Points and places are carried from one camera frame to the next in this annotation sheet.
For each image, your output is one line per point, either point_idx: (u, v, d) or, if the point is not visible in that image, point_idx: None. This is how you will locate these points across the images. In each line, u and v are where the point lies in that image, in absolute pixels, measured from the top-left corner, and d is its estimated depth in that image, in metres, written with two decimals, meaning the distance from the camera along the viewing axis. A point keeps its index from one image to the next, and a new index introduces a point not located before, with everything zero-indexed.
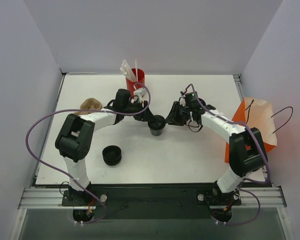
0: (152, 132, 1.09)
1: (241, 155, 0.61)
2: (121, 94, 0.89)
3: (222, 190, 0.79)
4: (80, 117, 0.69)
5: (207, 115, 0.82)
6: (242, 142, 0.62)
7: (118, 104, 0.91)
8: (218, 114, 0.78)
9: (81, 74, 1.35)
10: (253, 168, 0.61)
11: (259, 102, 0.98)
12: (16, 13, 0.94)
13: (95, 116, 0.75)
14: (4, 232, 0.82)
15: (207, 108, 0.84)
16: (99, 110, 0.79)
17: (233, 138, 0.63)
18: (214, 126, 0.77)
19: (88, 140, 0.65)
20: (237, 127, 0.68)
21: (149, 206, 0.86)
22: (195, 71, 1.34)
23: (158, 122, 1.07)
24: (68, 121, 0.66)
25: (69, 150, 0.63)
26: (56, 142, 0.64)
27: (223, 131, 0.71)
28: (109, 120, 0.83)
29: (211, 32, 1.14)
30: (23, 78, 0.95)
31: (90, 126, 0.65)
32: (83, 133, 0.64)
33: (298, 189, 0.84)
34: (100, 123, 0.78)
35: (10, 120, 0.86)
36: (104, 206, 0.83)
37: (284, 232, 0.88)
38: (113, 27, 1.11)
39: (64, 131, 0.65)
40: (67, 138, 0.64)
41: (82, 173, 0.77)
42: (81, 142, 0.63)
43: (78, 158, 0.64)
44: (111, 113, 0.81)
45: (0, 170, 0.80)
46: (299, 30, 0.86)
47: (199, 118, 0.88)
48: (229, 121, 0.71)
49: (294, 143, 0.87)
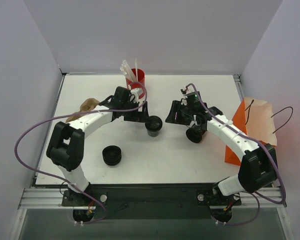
0: (148, 132, 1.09)
1: (253, 174, 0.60)
2: (121, 89, 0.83)
3: (223, 193, 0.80)
4: (69, 125, 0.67)
5: (214, 122, 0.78)
6: (256, 161, 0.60)
7: (116, 100, 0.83)
8: (227, 123, 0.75)
9: (81, 74, 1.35)
10: (264, 184, 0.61)
11: (259, 103, 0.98)
12: (16, 13, 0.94)
13: (87, 120, 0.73)
14: (4, 232, 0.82)
15: (212, 112, 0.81)
16: (92, 112, 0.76)
17: (246, 157, 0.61)
18: (223, 136, 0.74)
19: (79, 149, 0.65)
20: (250, 141, 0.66)
21: (149, 206, 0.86)
22: (195, 71, 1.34)
23: (156, 122, 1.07)
24: (56, 130, 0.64)
25: (60, 161, 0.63)
26: (47, 152, 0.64)
27: (233, 144, 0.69)
28: (104, 119, 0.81)
29: (211, 32, 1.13)
30: (23, 78, 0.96)
31: (79, 135, 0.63)
32: (72, 144, 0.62)
33: (299, 190, 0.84)
34: (95, 125, 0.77)
35: (10, 120, 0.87)
36: (104, 207, 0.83)
37: (284, 232, 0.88)
38: (113, 27, 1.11)
39: (53, 142, 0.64)
40: (58, 148, 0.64)
41: (79, 177, 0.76)
42: (71, 154, 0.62)
43: (72, 167, 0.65)
44: (106, 112, 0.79)
45: (0, 170, 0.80)
46: (299, 30, 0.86)
47: (204, 121, 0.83)
48: (240, 133, 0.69)
49: (294, 143, 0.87)
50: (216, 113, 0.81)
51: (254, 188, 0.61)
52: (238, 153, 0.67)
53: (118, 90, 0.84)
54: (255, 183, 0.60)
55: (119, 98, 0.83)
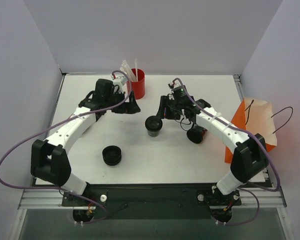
0: (148, 133, 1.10)
1: (246, 165, 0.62)
2: (101, 83, 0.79)
3: (223, 192, 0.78)
4: (48, 142, 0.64)
5: (203, 115, 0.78)
6: (247, 152, 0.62)
7: (98, 95, 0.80)
8: (216, 115, 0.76)
9: (81, 74, 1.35)
10: (254, 172, 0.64)
11: (259, 103, 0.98)
12: (17, 13, 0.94)
13: (66, 131, 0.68)
14: (4, 232, 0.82)
15: (201, 105, 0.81)
16: (72, 118, 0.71)
17: (238, 148, 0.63)
18: (212, 128, 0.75)
19: (65, 164, 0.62)
20: (240, 133, 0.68)
21: (149, 207, 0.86)
22: (195, 71, 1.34)
23: (157, 122, 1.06)
24: (35, 151, 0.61)
25: (49, 179, 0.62)
26: (32, 171, 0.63)
27: (224, 136, 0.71)
28: (88, 123, 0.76)
29: (211, 32, 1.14)
30: (23, 78, 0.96)
31: (59, 153, 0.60)
32: (54, 163, 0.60)
33: (298, 190, 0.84)
34: (78, 132, 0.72)
35: (10, 120, 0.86)
36: (103, 208, 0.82)
37: (284, 233, 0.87)
38: (113, 27, 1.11)
39: (35, 162, 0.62)
40: (42, 167, 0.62)
41: (74, 182, 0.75)
42: (56, 173, 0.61)
43: (62, 182, 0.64)
44: (87, 115, 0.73)
45: (1, 170, 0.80)
46: None
47: (193, 115, 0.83)
48: (230, 125, 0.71)
49: (294, 143, 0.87)
50: (204, 106, 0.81)
51: (246, 178, 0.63)
52: (229, 144, 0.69)
53: (99, 83, 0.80)
54: (247, 173, 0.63)
55: (101, 93, 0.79)
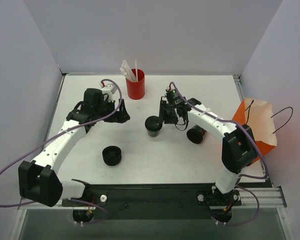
0: (149, 133, 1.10)
1: (235, 154, 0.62)
2: (90, 93, 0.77)
3: (222, 191, 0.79)
4: (35, 163, 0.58)
5: (193, 111, 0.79)
6: (235, 141, 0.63)
7: (87, 106, 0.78)
8: (205, 110, 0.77)
9: (81, 75, 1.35)
10: (245, 162, 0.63)
11: (259, 103, 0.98)
12: (17, 14, 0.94)
13: (54, 149, 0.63)
14: (4, 232, 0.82)
15: (191, 103, 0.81)
16: (60, 134, 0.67)
17: (226, 138, 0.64)
18: (202, 123, 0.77)
19: (56, 183, 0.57)
20: (228, 125, 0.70)
21: (149, 207, 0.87)
22: (195, 71, 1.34)
23: (156, 122, 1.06)
24: (22, 173, 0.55)
25: (40, 200, 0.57)
26: (22, 194, 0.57)
27: (213, 129, 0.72)
28: (78, 137, 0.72)
29: (211, 32, 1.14)
30: (23, 78, 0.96)
31: (48, 174, 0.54)
32: (43, 185, 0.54)
33: (298, 190, 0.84)
34: (67, 148, 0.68)
35: (10, 120, 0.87)
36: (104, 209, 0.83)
37: (284, 233, 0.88)
38: (113, 27, 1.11)
39: (23, 184, 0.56)
40: (31, 189, 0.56)
41: (70, 191, 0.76)
42: (47, 194, 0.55)
43: (54, 203, 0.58)
44: (75, 128, 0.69)
45: (1, 171, 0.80)
46: None
47: (185, 113, 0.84)
48: (218, 118, 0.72)
49: (294, 143, 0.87)
50: (195, 104, 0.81)
51: (237, 168, 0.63)
52: (219, 137, 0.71)
53: (87, 94, 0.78)
54: (237, 163, 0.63)
55: (90, 103, 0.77)
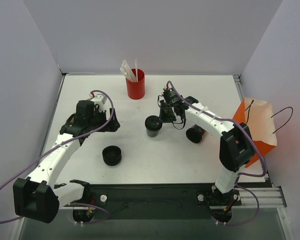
0: (148, 133, 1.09)
1: (232, 153, 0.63)
2: (82, 106, 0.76)
3: (221, 190, 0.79)
4: (30, 180, 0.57)
5: (190, 110, 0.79)
6: (233, 140, 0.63)
7: (80, 118, 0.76)
8: (203, 109, 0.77)
9: (81, 75, 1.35)
10: (242, 160, 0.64)
11: (259, 103, 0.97)
12: (17, 14, 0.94)
13: (49, 164, 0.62)
14: (5, 232, 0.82)
15: (189, 101, 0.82)
16: (54, 148, 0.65)
17: (224, 137, 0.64)
18: (200, 122, 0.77)
19: (52, 199, 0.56)
20: (225, 123, 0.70)
21: (149, 207, 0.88)
22: (195, 71, 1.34)
23: (156, 121, 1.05)
24: (17, 192, 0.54)
25: (37, 217, 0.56)
26: (17, 211, 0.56)
27: (211, 128, 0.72)
28: (73, 150, 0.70)
29: (211, 32, 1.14)
30: (23, 78, 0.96)
31: (44, 190, 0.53)
32: (40, 201, 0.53)
33: (299, 190, 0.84)
34: (62, 162, 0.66)
35: (10, 120, 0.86)
36: (105, 210, 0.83)
37: (285, 233, 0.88)
38: (113, 27, 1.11)
39: (19, 202, 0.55)
40: (27, 206, 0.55)
41: (70, 196, 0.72)
42: (44, 210, 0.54)
43: (51, 218, 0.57)
44: (69, 141, 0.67)
45: (1, 170, 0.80)
46: None
47: (182, 111, 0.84)
48: (216, 117, 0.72)
49: (294, 143, 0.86)
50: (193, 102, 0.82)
51: (235, 166, 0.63)
52: (216, 135, 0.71)
53: (79, 106, 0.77)
54: (235, 161, 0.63)
55: (83, 115, 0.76)
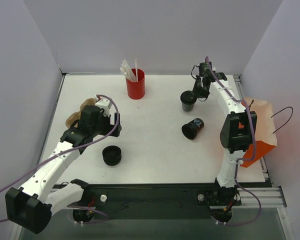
0: (183, 108, 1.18)
1: (230, 132, 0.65)
2: (87, 112, 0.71)
3: (220, 183, 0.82)
4: (22, 191, 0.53)
5: (215, 84, 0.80)
6: (236, 121, 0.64)
7: (84, 125, 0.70)
8: (227, 87, 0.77)
9: (81, 74, 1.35)
10: (238, 143, 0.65)
11: (259, 103, 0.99)
12: (17, 14, 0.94)
13: (44, 175, 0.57)
14: (4, 232, 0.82)
15: (218, 76, 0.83)
16: (51, 157, 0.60)
17: (229, 115, 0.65)
18: (219, 98, 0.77)
19: (44, 210, 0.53)
20: (239, 106, 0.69)
21: (149, 207, 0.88)
22: (195, 71, 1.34)
23: (191, 96, 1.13)
24: (8, 201, 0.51)
25: (27, 226, 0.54)
26: (9, 217, 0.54)
27: (225, 106, 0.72)
28: (72, 159, 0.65)
29: (210, 32, 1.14)
30: (23, 78, 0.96)
31: (34, 204, 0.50)
32: (30, 214, 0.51)
33: (299, 190, 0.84)
34: (58, 173, 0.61)
35: (10, 119, 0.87)
36: (104, 214, 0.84)
37: (285, 233, 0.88)
38: (113, 27, 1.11)
39: (10, 210, 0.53)
40: (18, 215, 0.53)
41: (70, 198, 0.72)
42: (34, 222, 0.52)
43: (41, 228, 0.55)
44: (67, 152, 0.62)
45: (1, 170, 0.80)
46: (299, 30, 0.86)
47: (208, 84, 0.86)
48: (233, 98, 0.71)
49: (294, 143, 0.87)
50: (221, 78, 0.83)
51: (228, 145, 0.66)
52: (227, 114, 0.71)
53: (85, 112, 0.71)
54: (230, 141, 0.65)
55: (87, 122, 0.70)
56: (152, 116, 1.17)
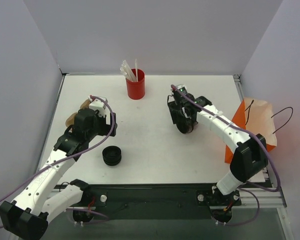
0: None
1: (245, 165, 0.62)
2: (81, 118, 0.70)
3: (223, 192, 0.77)
4: (16, 204, 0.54)
5: (204, 113, 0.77)
6: (248, 152, 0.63)
7: (79, 131, 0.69)
8: (217, 113, 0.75)
9: (81, 75, 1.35)
10: (254, 171, 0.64)
11: (259, 103, 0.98)
12: (17, 14, 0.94)
13: (37, 187, 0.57)
14: (5, 232, 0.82)
15: (202, 102, 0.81)
16: (44, 168, 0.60)
17: (239, 149, 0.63)
18: (213, 127, 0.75)
19: (39, 222, 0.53)
20: (241, 133, 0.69)
21: (149, 207, 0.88)
22: (195, 71, 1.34)
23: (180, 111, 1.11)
24: (2, 214, 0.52)
25: (23, 236, 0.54)
26: (5, 227, 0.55)
27: (225, 136, 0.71)
28: (67, 167, 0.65)
29: (210, 32, 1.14)
30: (23, 78, 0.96)
31: (26, 219, 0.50)
32: (24, 227, 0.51)
33: (298, 190, 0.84)
34: (52, 184, 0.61)
35: (10, 120, 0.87)
36: (103, 214, 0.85)
37: (285, 233, 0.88)
38: (113, 28, 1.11)
39: (6, 222, 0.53)
40: (13, 226, 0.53)
41: (70, 200, 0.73)
42: (29, 233, 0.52)
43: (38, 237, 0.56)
44: (60, 162, 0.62)
45: (1, 170, 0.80)
46: (299, 30, 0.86)
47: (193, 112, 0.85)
48: (231, 125, 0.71)
49: (294, 144, 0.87)
50: (205, 103, 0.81)
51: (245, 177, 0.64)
52: (230, 144, 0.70)
53: (79, 117, 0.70)
54: (247, 173, 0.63)
55: (81, 128, 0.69)
56: (152, 116, 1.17)
